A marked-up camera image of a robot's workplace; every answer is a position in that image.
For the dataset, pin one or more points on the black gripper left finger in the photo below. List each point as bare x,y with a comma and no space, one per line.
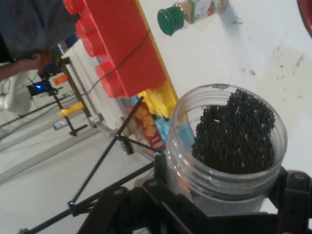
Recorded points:
136,209

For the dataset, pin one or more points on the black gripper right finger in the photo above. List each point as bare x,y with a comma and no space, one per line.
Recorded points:
295,202

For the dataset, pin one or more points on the clear plastic jar black seeds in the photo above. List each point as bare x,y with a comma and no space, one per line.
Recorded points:
234,146

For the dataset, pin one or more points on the person's bare forearm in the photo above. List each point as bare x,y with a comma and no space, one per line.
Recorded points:
12,70

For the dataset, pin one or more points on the person's bare hand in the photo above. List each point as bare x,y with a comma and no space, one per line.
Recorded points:
44,61

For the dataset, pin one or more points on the black tripod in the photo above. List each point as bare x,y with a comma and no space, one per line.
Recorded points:
93,170

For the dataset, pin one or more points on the red cracker box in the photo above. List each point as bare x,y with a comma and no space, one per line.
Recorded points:
148,126

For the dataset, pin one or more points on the large blue building block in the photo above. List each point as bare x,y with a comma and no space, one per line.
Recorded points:
162,126

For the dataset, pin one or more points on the small white blue packet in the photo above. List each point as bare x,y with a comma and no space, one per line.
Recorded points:
59,124

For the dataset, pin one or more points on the black device with blue light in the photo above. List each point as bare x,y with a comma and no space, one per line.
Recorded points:
39,87

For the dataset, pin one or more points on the large red building block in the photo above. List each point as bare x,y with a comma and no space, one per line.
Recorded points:
126,48

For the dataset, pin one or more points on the white metal stand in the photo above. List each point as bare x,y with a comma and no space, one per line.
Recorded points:
14,102

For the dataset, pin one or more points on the spice bottle with green cap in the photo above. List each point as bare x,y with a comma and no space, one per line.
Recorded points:
170,19

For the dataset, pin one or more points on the person's blue shirt torso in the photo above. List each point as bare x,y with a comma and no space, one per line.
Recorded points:
29,24

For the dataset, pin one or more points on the aluminium extrusion frame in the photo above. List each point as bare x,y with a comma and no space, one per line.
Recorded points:
48,151

